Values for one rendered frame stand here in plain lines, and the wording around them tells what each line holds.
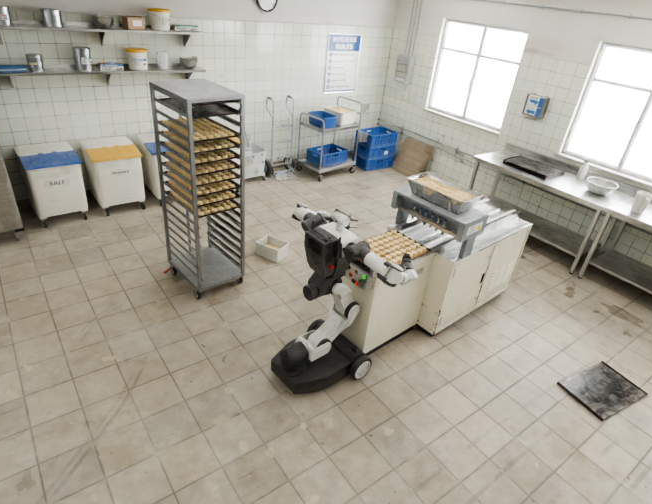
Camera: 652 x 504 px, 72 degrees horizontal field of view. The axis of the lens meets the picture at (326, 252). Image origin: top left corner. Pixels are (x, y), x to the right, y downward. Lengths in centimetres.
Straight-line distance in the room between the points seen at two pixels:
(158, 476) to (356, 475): 120
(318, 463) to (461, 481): 91
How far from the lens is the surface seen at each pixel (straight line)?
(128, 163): 573
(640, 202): 561
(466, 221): 353
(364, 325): 351
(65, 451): 341
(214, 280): 430
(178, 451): 322
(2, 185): 534
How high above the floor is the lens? 261
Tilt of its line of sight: 31 degrees down
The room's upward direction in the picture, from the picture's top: 6 degrees clockwise
